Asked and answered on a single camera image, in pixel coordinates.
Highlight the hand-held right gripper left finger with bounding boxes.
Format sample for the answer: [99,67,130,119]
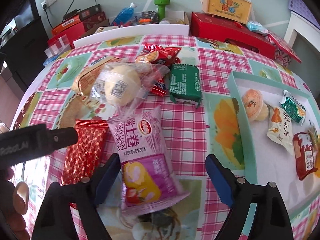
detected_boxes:
[32,153,122,240]

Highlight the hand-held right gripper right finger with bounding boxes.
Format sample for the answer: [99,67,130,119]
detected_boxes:
[205,154,294,240]

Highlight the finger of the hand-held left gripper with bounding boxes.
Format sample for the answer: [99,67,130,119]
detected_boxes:
[46,127,78,153]

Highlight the pink cake roll packet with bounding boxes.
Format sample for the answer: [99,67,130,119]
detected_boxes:
[107,105,191,216]

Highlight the white tray with teal rim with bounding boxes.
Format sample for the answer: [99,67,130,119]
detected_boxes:
[228,71,320,221]

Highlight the white orange snack packet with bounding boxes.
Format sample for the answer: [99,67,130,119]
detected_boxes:
[266,106,295,156]

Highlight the green white snack packet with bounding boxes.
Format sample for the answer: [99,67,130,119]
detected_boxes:
[279,89,307,126]

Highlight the yellow green striped snack packet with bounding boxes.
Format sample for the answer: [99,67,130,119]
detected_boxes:
[308,124,320,153]

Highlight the person's left hand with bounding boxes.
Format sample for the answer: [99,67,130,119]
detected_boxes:
[0,167,30,240]

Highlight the red patterned foil packet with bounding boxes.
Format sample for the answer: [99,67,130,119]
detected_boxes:
[61,119,110,210]

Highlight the brown bread packet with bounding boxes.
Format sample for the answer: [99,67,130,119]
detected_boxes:
[71,56,121,98]

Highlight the blue packet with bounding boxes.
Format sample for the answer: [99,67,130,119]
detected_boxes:
[43,54,60,66]

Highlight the clear-wrapped round bun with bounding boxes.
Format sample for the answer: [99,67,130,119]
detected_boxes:
[91,63,167,111]

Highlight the orange jelly cup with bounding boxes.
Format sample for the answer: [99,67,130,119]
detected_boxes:
[241,89,270,122]

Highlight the dark red snack packet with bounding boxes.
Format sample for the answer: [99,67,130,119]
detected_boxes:
[292,131,317,181]

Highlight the clear red white box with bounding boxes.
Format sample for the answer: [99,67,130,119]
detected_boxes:
[44,37,70,57]

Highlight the black cabinet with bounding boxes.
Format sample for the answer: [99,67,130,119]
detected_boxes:
[0,16,48,91]

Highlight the red flat box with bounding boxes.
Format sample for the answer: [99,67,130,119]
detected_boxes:
[47,33,76,48]

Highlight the pink checked tablecloth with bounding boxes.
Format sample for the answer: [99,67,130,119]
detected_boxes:
[9,34,320,240]

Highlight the small white yellow box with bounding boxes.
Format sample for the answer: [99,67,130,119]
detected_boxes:
[94,26,112,35]

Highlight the red snack packet with picture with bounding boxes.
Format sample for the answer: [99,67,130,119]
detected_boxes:
[134,48,161,65]

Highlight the white cardboard box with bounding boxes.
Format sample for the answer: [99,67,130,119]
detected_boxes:
[72,11,190,48]

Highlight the dark gift box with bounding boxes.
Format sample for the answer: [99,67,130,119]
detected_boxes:
[78,4,108,31]

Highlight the blue liquid bottle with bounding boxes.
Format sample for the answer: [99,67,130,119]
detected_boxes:
[111,2,138,27]

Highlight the red patterned box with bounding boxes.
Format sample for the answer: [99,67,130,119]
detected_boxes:
[267,32,302,67]

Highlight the large red gift box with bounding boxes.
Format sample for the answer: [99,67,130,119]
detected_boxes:
[189,11,276,56]

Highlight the dark colourful bag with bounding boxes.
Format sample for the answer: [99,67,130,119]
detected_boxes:
[137,10,160,25]

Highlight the blue wipes pack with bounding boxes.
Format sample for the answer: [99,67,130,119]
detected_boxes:
[246,20,268,35]

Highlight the green dumbbell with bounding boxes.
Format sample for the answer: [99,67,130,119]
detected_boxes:
[154,0,171,20]

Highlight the white cabinet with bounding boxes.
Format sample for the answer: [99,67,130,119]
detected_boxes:
[283,11,320,53]

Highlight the purple perforated panel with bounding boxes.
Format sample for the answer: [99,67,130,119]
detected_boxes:
[287,0,318,15]

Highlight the white wall socket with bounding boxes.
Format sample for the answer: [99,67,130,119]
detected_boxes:
[41,0,57,11]

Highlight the yellow case with handle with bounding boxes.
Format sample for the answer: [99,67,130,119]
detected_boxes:
[202,0,252,23]

